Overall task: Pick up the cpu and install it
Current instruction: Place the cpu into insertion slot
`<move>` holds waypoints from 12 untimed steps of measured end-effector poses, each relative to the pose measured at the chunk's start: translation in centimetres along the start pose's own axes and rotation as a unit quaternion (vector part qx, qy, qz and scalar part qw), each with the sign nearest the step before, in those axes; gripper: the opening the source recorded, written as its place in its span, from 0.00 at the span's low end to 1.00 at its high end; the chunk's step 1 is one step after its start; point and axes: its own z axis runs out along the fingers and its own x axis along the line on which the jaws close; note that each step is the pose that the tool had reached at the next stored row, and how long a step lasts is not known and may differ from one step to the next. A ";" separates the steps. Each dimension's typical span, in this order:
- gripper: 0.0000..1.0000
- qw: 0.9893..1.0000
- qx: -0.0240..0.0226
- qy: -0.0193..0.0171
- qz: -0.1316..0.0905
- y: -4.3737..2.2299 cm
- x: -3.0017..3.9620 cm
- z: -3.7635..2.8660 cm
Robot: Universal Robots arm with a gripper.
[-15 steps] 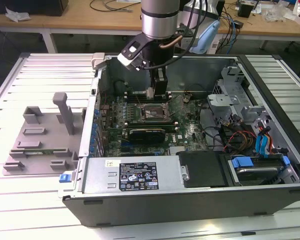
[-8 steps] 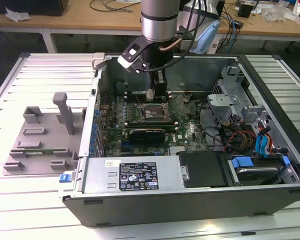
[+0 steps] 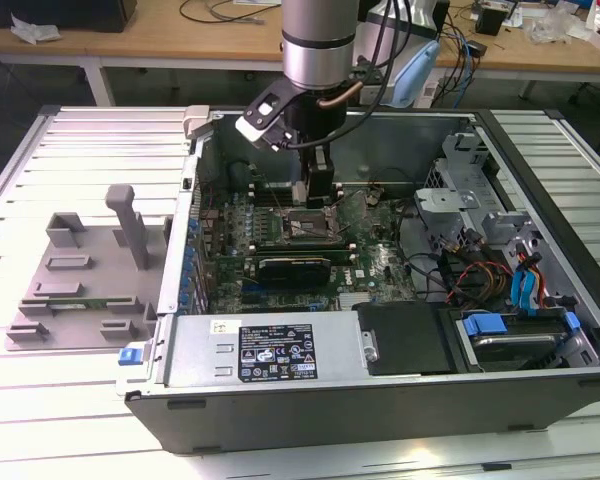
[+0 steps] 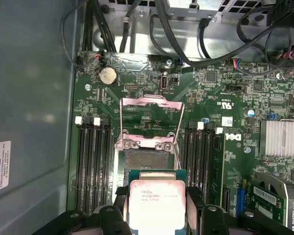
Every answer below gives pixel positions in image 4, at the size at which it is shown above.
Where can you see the white case label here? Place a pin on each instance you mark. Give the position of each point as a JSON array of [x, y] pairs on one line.
[[1, 169]]

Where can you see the green RAM stick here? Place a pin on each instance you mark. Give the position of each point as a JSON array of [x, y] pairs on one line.
[[218, 166]]

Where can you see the black graphics card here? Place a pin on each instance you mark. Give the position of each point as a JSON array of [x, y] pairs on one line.
[[267, 203]]

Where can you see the blue expansion slot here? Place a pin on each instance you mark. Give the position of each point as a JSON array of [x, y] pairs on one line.
[[242, 198]]

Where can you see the metal socket cover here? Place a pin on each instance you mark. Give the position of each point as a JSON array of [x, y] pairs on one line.
[[152, 101]]

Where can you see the white square board sticker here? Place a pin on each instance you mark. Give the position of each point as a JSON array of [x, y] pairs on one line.
[[227, 121]]

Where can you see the CPU socket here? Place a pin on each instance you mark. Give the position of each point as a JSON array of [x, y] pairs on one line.
[[149, 159]]

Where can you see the thin metal locking lever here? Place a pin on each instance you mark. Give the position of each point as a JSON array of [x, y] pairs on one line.
[[178, 157]]

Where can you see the silver internal USB port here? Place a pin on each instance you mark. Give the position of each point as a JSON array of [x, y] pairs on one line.
[[164, 82]]

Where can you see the RAM slot with black clips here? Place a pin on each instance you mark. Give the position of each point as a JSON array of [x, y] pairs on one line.
[[190, 159], [89, 159], [207, 159], [106, 159]]

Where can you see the RAM slot with white clips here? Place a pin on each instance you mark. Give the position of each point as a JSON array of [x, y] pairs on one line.
[[199, 159], [97, 159], [80, 159]]

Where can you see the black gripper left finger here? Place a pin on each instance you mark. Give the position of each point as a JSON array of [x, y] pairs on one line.
[[110, 220]]

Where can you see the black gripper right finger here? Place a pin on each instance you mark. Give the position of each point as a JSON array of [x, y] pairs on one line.
[[213, 220]]

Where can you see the silver chipset heat sink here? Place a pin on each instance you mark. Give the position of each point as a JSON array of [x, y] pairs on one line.
[[279, 137]]

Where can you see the round coin cell battery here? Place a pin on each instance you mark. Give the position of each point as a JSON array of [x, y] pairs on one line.
[[108, 76]]

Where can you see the black expansion slot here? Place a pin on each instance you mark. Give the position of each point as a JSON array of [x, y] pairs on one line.
[[226, 200]]

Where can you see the green motherboard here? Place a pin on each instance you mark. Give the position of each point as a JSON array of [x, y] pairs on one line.
[[137, 73]]

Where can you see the silver CPU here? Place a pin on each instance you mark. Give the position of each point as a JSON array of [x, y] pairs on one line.
[[156, 195]]

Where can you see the silver metal drive cage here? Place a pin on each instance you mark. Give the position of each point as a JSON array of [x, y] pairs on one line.
[[178, 9]]

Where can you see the black grey PC case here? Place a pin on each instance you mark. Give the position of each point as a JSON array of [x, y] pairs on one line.
[[27, 98]]

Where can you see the blue silver capacitor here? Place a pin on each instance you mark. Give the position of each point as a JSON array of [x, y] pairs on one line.
[[251, 113]]

